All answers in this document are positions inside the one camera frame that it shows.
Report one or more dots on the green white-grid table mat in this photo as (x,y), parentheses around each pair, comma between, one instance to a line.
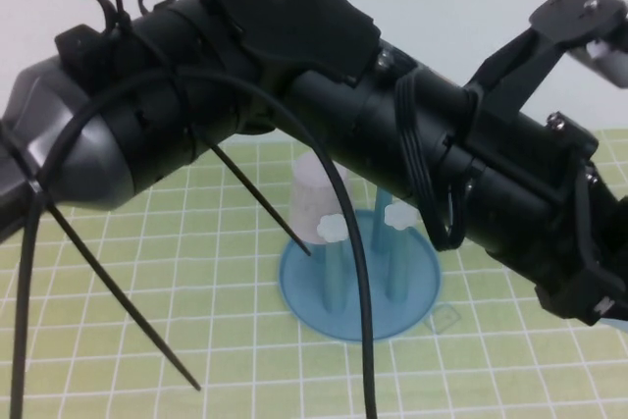
(98,365)

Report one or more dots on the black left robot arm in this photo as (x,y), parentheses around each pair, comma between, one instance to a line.
(294,21)

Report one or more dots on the lilac plastic cup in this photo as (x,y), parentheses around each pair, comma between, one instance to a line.
(306,213)

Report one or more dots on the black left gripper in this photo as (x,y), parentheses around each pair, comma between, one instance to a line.
(530,203)

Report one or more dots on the clear tape piece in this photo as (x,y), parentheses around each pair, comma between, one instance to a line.
(445,318)

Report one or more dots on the blue cup stand with pegs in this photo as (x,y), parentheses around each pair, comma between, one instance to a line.
(392,311)

